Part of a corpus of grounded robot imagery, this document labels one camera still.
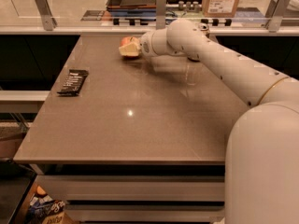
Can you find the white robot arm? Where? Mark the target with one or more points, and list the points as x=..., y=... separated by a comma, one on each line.
x=261, y=183

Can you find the middle metal glass bracket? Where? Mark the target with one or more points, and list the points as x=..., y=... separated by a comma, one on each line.
x=160, y=13

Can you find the snack bag on floor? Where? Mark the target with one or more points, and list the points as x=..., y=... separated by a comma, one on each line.
x=43, y=209

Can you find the cardboard box with label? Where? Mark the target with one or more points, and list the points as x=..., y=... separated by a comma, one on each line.
x=219, y=8

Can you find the gold soda can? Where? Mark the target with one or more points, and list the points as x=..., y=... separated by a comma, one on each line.
x=204, y=28

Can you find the white drawer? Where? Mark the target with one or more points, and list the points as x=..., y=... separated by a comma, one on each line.
x=170, y=214
x=132, y=188

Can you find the red apple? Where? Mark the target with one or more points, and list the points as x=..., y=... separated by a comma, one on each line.
x=128, y=39

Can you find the black rxbar chocolate wrapper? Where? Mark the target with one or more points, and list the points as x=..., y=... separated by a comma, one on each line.
x=73, y=82

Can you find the left metal glass bracket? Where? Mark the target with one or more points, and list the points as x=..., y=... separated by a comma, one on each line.
x=48, y=22

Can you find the metal glass bracket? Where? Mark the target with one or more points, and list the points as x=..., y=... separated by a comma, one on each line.
x=48, y=22
x=275, y=13
x=160, y=13

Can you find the right metal glass bracket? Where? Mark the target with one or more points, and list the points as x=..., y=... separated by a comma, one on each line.
x=275, y=13

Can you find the upper white drawer front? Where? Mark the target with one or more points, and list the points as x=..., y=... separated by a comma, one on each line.
x=132, y=188

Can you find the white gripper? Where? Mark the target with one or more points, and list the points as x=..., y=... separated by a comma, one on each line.
x=145, y=46

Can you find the stacked trays behind glass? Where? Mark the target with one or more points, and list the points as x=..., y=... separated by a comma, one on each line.
x=132, y=8

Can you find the lower white drawer front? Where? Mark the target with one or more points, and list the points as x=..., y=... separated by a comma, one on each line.
x=170, y=214

